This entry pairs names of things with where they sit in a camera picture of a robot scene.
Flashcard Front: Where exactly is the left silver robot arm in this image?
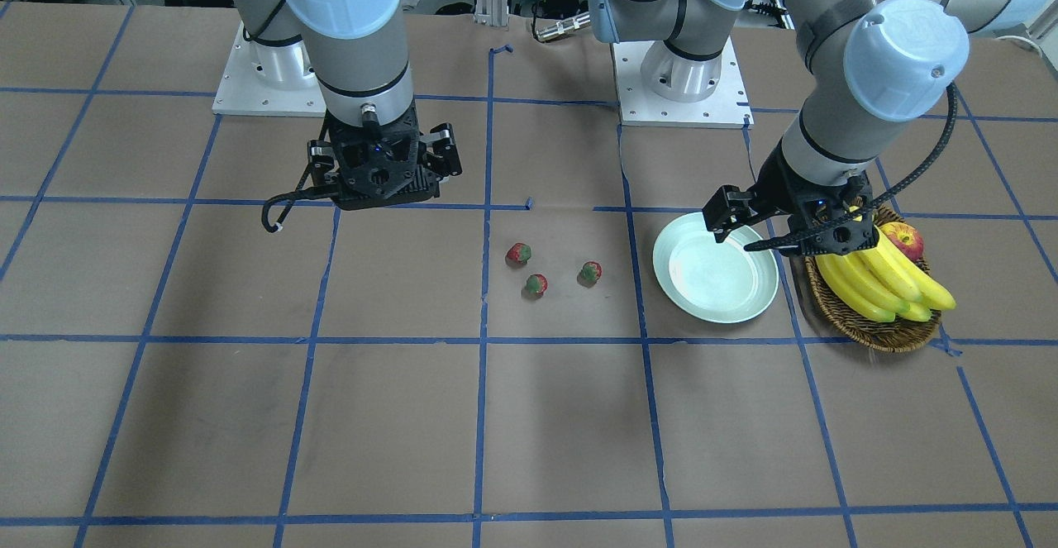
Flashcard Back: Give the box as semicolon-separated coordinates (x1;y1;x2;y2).
589;0;1048;255

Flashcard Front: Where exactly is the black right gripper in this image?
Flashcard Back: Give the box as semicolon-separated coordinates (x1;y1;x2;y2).
307;105;464;212

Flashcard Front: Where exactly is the red yellow apple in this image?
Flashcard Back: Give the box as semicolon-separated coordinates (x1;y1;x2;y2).
880;221;925;262

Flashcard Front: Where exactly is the brown wicker basket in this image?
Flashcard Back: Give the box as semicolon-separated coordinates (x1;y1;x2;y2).
804;207;956;353

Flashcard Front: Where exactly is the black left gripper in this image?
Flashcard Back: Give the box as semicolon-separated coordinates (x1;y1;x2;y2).
700;146;877;258

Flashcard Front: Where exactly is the yellow banana bunch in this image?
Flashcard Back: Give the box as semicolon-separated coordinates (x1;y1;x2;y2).
815;224;957;323

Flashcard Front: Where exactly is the light green plate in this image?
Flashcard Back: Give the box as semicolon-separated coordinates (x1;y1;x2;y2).
651;212;779;323

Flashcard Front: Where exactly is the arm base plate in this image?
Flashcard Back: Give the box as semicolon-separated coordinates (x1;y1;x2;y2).
612;40;755;129
212;25;326;117

